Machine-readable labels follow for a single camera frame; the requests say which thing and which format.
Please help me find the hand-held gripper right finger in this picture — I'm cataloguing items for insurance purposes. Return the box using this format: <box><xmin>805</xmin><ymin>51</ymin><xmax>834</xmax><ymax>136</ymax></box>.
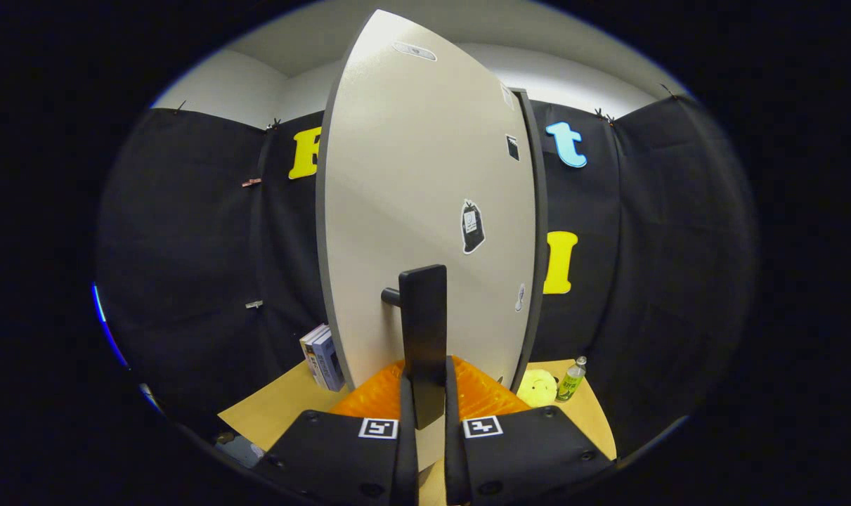
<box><xmin>445</xmin><ymin>355</ymin><xmax>617</xmax><ymax>506</ymax></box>

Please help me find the grey shoe cabinet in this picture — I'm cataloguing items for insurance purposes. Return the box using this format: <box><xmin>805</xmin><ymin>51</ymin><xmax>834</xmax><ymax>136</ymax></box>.
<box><xmin>509</xmin><ymin>88</ymin><xmax>549</xmax><ymax>394</ymax></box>

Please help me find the beige shoe cabinet door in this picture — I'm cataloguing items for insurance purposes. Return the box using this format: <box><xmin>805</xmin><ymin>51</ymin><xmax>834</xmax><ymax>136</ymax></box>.
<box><xmin>316</xmin><ymin>9</ymin><xmax>538</xmax><ymax>429</ymax></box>

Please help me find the black backdrop cloth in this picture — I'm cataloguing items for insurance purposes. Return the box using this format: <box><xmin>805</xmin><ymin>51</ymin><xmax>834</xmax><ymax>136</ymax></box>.
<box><xmin>95</xmin><ymin>95</ymin><xmax>760</xmax><ymax>458</ymax></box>

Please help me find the yellow plush toy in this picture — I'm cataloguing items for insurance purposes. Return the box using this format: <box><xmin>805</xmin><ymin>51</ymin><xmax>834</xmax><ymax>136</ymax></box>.
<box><xmin>517</xmin><ymin>369</ymin><xmax>558</xmax><ymax>408</ymax></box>

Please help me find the green drink bottle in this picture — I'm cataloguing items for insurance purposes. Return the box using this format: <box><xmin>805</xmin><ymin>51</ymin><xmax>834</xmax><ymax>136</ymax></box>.
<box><xmin>556</xmin><ymin>356</ymin><xmax>587</xmax><ymax>402</ymax></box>

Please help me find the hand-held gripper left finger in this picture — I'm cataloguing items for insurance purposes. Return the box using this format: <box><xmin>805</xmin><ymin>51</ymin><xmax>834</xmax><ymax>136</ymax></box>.
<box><xmin>256</xmin><ymin>358</ymin><xmax>420</xmax><ymax>506</ymax></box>

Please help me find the blue book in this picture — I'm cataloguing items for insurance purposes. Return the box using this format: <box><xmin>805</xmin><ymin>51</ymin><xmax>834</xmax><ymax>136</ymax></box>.
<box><xmin>311</xmin><ymin>329</ymin><xmax>346</xmax><ymax>392</ymax></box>

